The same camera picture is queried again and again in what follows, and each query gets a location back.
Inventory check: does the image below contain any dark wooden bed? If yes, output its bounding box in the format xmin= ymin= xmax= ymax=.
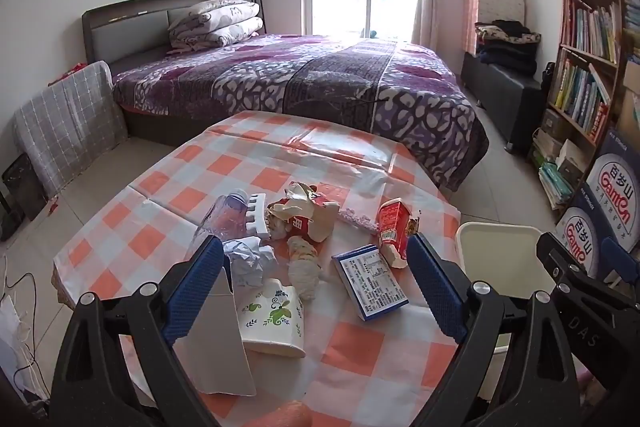
xmin=81 ymin=0 xmax=490 ymax=192

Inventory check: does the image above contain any white plastic bag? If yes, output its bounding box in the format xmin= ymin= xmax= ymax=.
xmin=0 ymin=294 xmax=33 ymax=408

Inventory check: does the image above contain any black cable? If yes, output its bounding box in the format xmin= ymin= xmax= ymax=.
xmin=0 ymin=257 xmax=38 ymax=388

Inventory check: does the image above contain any tissue wad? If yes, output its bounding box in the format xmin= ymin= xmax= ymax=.
xmin=286 ymin=235 xmax=323 ymax=303

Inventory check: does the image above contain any grey checked folded cloth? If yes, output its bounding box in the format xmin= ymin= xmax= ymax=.
xmin=14 ymin=61 xmax=128 ymax=198

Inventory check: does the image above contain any folded patterned quilt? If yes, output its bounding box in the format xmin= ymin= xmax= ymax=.
xmin=167 ymin=0 xmax=264 ymax=52

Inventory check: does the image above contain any white wrapper scrap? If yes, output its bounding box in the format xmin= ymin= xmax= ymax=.
xmin=336 ymin=207 xmax=379 ymax=235

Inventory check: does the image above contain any white toothed plastic piece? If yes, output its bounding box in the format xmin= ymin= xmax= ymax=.
xmin=243 ymin=193 xmax=273 ymax=238

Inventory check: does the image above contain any brown cardboard box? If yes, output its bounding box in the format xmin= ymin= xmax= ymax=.
xmin=542 ymin=108 xmax=568 ymax=138

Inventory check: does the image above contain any person's left hand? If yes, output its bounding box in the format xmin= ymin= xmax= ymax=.
xmin=250 ymin=399 xmax=313 ymax=427

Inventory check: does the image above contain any crumpled white paper ball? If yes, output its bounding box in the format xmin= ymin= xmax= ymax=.
xmin=222 ymin=237 xmax=277 ymax=289

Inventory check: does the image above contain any blue white medicine box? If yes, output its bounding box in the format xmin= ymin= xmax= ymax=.
xmin=331 ymin=244 xmax=410 ymax=323

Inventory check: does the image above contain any black bench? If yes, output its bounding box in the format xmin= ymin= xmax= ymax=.
xmin=460 ymin=52 xmax=546 ymax=152

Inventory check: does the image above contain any white plastic bin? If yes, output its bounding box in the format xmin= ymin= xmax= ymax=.
xmin=455 ymin=221 xmax=558 ymax=408

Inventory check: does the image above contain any black mesh object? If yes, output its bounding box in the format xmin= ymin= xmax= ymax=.
xmin=0 ymin=154 xmax=48 ymax=242

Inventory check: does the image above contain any wooden bookshelf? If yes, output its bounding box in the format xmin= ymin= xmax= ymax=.
xmin=530 ymin=0 xmax=626 ymax=208

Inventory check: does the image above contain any orange white checked tablecloth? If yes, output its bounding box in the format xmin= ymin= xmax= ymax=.
xmin=52 ymin=109 xmax=461 ymax=427

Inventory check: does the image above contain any red drink carton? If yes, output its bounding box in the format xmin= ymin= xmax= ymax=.
xmin=376 ymin=198 xmax=421 ymax=269

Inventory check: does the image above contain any crumpled red paper box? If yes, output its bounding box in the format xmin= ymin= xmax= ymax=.
xmin=266 ymin=182 xmax=340 ymax=244

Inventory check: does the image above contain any row of upright books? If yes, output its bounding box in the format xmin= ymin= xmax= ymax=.
xmin=560 ymin=0 xmax=618 ymax=62
xmin=552 ymin=57 xmax=612 ymax=142

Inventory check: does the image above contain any floral paper cup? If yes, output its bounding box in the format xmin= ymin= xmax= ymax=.
xmin=236 ymin=278 xmax=307 ymax=359

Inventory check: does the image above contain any pink drawer cabinet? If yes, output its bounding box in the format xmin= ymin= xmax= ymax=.
xmin=462 ymin=0 xmax=527 ymax=55

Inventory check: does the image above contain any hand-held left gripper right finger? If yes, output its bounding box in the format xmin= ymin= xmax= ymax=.
xmin=406 ymin=232 xmax=583 ymax=427

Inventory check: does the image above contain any blue white water carton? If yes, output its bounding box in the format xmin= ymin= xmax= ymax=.
xmin=585 ymin=127 xmax=640 ymax=212
xmin=555 ymin=197 xmax=640 ymax=278

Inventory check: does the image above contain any stack of flat books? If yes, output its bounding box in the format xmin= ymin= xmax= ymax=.
xmin=537 ymin=162 xmax=576 ymax=210

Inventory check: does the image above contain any clear purple plastic bottle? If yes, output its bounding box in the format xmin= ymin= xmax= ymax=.
xmin=187 ymin=188 xmax=251 ymax=253

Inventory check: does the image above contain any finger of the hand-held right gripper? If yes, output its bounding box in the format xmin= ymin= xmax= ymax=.
xmin=600 ymin=237 xmax=640 ymax=295
xmin=536 ymin=232 xmax=636 ymax=408

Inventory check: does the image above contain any pile of folded clothes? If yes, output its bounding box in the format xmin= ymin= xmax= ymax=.
xmin=474 ymin=19 xmax=542 ymax=75

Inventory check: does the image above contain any purple patterned blanket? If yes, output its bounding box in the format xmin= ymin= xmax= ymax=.
xmin=112 ymin=34 xmax=490 ymax=192

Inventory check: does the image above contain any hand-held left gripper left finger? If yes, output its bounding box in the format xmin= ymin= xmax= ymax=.
xmin=49 ymin=234 xmax=226 ymax=427

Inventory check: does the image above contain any grey cardboard piece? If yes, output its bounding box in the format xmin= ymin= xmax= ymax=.
xmin=172 ymin=252 xmax=257 ymax=397

